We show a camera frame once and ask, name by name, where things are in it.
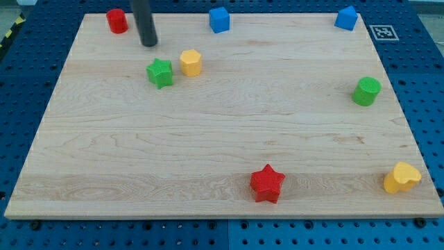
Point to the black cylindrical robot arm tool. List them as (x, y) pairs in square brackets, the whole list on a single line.
[(144, 21)]

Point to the blue cube block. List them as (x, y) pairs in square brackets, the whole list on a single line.
[(219, 20)]

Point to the light wooden board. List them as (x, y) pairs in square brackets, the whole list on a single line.
[(275, 89)]

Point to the red star block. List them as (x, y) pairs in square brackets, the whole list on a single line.
[(267, 184)]

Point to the yellow hexagon block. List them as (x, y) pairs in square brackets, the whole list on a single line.
[(191, 62)]

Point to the green star block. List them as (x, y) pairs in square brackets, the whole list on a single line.
[(160, 73)]

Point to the red cylinder block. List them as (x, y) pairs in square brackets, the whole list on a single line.
[(117, 20)]

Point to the green cylinder block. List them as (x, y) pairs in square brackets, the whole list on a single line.
[(366, 91)]

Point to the blue pentagon block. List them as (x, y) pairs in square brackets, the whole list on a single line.
[(346, 18)]

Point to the black white fiducial marker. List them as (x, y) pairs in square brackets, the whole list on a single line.
[(383, 32)]

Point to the yellow heart block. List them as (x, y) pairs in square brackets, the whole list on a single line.
[(402, 177)]

